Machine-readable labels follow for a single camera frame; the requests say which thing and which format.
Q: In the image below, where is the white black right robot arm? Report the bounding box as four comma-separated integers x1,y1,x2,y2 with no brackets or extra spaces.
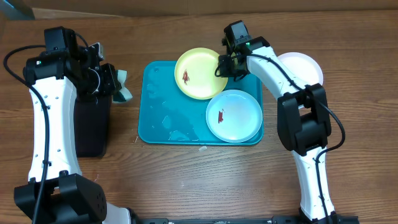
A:
215,35,338,223

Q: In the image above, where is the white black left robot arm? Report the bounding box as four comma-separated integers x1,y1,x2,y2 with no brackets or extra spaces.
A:
14,50,137,223

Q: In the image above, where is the white plate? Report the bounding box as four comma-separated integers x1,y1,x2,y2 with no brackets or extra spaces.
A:
277,52,323,85

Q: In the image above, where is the black water tray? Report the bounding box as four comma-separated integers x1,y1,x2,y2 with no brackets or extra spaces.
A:
74,97,111,157

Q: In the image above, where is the yellow-green plate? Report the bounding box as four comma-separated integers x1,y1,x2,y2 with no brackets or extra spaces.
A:
174,47,228,100

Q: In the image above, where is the teal plastic tray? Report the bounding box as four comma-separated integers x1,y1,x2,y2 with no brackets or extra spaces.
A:
137,60,264,146

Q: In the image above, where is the green and yellow sponge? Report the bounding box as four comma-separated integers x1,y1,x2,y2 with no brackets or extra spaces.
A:
113,70,133,103

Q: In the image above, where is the light blue plate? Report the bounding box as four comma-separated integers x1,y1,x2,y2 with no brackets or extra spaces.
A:
206,90,263,144

